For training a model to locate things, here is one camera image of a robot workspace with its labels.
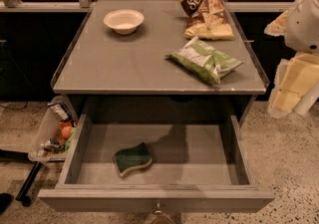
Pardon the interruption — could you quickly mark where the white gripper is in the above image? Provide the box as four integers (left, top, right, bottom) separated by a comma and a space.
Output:
264, 0, 319, 118

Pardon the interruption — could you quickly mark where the green yellow sponge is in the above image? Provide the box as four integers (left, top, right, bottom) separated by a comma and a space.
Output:
113, 142, 153, 177

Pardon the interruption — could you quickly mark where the grey open top drawer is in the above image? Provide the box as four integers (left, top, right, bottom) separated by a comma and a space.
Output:
39, 115, 274, 213

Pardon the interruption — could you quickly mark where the green snack bag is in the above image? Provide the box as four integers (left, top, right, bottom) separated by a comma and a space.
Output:
166, 37, 243, 85

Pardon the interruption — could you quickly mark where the brown chips bag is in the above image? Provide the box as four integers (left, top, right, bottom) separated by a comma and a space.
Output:
177, 0, 234, 40

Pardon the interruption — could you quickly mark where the white paper bowl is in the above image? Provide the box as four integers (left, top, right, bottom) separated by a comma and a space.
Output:
104, 9, 145, 35

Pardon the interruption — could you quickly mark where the orange ball in bin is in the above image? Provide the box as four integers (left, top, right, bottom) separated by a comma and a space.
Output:
61, 126, 72, 139

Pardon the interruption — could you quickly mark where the white packet in bin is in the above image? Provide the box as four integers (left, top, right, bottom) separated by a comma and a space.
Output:
48, 100, 72, 121

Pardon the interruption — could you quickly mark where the clear plastic bin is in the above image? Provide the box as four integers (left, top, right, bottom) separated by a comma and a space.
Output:
28, 96, 77, 163

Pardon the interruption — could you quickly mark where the black stand leg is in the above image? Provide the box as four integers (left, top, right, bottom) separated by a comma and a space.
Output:
0, 149, 43, 207

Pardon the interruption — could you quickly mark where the metal drawer handle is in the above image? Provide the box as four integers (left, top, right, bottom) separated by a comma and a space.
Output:
151, 202, 174, 224

